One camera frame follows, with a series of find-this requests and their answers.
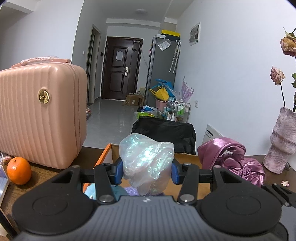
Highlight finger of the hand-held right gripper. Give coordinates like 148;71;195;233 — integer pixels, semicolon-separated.
261;183;296;207

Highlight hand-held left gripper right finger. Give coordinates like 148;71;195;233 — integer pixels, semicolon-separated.
171;158;247;205

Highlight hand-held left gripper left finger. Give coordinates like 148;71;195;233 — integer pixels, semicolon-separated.
51;158;124;205

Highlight red cardboard box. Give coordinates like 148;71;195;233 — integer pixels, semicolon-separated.
82;143;212;202

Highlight lavender drawstring pouch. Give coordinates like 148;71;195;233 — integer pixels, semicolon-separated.
124;186;141;197

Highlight iridescent plastic bag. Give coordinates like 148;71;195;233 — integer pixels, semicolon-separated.
119;133;175;196

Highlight light blue fluffy towel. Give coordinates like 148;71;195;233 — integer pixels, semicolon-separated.
84;183;125;201

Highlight purple satin cloth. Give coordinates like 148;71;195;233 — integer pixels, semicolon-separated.
197;137;266;188

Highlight white flat panel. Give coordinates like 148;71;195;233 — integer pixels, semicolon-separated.
202;124;224;145

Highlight purple textured vase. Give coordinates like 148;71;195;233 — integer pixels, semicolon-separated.
263;107;296;174

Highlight green and white packets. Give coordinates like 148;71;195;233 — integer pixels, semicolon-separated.
136;105;158;118

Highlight pink bucket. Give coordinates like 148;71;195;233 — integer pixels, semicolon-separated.
155;98;169;112

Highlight purple decorative wings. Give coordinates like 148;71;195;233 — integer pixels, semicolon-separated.
180;76;195;102

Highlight dark brown door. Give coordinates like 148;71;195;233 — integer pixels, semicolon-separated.
100;36;143;101

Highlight blue plastic stool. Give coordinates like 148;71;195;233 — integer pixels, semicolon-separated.
155;79;173;87

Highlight pink ribbed suitcase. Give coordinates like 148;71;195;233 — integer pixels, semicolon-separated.
0;58;88;169

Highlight orange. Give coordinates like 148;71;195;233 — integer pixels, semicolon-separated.
7;157;32;185

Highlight grey refrigerator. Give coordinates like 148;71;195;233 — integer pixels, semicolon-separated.
145;35;181;107

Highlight white folded umbrella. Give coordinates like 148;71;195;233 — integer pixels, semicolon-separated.
169;39;181;73

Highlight blue tissue packet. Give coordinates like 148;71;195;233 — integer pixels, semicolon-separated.
0;166;10;204

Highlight yellow box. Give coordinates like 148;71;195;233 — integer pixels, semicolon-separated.
161;29;181;37

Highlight white electrical panel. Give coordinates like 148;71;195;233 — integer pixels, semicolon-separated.
188;22;201;45

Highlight dried rose bouquet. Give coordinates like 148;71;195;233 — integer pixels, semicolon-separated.
270;27;296;113

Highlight wire storage cart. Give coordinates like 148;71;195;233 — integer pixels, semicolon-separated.
165;101;191;122

